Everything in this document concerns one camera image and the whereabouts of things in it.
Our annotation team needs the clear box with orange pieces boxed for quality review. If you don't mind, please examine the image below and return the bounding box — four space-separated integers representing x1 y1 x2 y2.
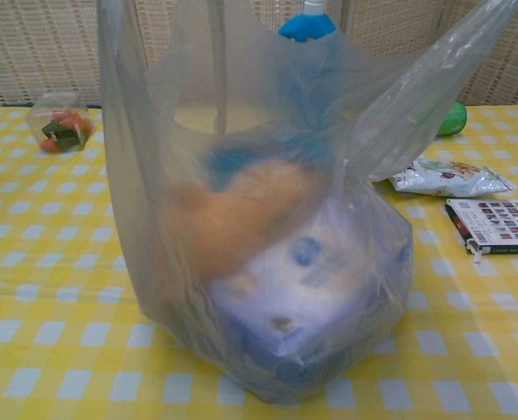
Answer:
25 91 96 154

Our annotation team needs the white snack packet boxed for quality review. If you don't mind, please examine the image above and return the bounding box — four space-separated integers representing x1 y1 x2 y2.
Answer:
389 157 517 199

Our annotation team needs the yellow white checked tablecloth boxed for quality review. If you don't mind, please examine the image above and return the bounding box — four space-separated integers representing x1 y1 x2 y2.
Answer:
0 103 518 420

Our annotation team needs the blue and white carton box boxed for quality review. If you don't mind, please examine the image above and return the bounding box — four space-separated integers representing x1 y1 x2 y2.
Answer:
206 196 413 395

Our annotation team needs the transparent plastic carrier bag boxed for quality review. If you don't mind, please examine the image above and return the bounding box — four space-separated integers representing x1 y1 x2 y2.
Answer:
96 0 518 406

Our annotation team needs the black box with coloured tiles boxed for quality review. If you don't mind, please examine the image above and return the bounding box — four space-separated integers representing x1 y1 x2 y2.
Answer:
443 199 518 263

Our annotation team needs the blue bottle with white cap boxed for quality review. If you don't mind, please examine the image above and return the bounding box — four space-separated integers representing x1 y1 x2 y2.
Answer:
278 0 340 45

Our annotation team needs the green snack package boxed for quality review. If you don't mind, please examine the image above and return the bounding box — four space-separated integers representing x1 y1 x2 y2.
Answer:
436 100 468 137

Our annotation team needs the beige woven folding screen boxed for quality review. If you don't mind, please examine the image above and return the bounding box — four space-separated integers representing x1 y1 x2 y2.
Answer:
0 0 518 109

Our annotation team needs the orange snack pack in bag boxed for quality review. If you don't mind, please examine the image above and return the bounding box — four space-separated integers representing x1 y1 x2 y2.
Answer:
162 130 335 281

